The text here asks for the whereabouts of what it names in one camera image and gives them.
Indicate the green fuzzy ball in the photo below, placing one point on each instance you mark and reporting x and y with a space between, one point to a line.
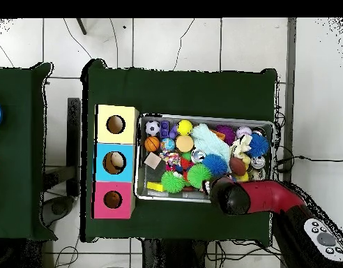
199 176
173 182

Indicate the blue fuzzy ball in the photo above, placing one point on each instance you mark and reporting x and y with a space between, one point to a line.
215 165
258 145

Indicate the mint green knitted cloth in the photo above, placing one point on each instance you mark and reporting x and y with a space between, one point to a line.
210 141

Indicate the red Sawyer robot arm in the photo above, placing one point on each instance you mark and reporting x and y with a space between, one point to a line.
272 195

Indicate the shallow clear mesh bin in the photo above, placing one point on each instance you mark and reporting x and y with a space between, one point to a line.
171 196

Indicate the wooden box with three holes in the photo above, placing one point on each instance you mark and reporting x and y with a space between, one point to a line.
127 173

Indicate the brown toy football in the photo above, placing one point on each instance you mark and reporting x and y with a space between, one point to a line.
238 166

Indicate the multicoloured knotted fabric toy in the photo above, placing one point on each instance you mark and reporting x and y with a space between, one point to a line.
171 160

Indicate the orange plastic block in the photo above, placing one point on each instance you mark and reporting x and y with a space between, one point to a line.
219 134

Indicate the purple spiky ball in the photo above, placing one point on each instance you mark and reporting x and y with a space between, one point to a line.
228 133

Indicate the yellow ball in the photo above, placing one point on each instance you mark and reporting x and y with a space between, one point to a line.
185 127

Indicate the white baseball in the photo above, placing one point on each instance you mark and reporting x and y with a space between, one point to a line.
243 132

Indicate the small orange basketball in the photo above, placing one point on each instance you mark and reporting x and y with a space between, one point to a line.
152 143

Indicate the black and white soccer ball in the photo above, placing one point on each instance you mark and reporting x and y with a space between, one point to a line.
152 127

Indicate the dark green table cloth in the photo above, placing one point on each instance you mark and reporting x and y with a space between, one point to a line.
15 153
174 92

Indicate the black upright panel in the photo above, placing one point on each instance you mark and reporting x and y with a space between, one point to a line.
74 139

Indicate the grey rounded base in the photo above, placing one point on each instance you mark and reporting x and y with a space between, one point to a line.
58 208

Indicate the black stand with legs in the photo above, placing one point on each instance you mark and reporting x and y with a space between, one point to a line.
81 26

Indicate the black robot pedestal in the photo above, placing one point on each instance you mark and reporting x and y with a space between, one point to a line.
171 256

